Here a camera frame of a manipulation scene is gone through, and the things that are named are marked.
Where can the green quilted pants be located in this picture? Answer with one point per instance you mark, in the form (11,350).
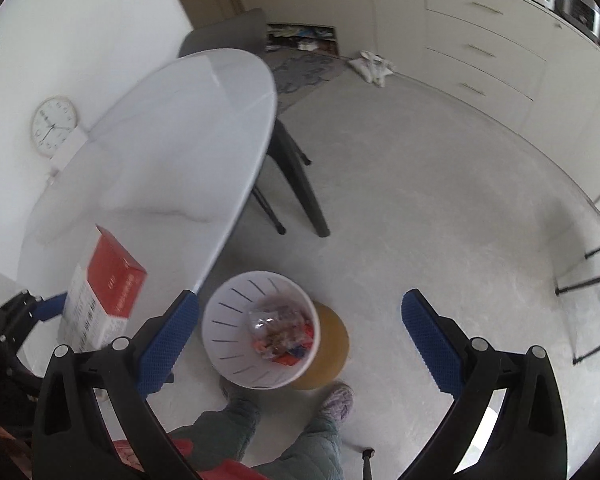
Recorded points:
(310,450)

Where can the open shoe shelf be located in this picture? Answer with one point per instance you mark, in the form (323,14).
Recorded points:
(300,35)

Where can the red floral clothing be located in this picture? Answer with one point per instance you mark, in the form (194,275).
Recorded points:
(220,472)

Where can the black stick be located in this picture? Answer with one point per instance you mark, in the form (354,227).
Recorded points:
(368,465)

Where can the red and white box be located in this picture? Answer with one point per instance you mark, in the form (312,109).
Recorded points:
(115,280)

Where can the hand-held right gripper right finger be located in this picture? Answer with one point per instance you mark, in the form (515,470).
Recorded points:
(432,345)

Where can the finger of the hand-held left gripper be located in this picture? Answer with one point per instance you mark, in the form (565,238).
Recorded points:
(50,306)

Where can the round wall clock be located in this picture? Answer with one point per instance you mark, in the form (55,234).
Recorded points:
(52,125)

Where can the white bags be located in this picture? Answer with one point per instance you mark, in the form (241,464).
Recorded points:
(375,67)

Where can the wooden stool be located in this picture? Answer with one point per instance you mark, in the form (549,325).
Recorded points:
(332,340)

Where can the white slotted trash basket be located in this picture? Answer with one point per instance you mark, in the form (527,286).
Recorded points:
(230,310)

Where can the black table leg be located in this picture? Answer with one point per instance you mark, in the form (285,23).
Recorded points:
(305,195)

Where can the white wall plug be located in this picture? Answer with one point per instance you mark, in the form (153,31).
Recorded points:
(51,177)

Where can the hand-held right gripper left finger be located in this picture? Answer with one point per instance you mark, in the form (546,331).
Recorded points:
(167,345)

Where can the grey fuzzy slipper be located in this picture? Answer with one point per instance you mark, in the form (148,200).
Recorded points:
(337,401)
(234,391)

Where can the black metal rack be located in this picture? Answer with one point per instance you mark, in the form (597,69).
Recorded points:
(590,280)

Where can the grey chair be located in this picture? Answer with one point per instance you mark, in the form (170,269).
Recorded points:
(230,30)

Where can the silver toaster oven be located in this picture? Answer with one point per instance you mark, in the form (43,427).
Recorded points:
(582,15)

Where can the cream drawer cabinet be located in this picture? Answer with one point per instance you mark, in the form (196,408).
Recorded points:
(490,50)

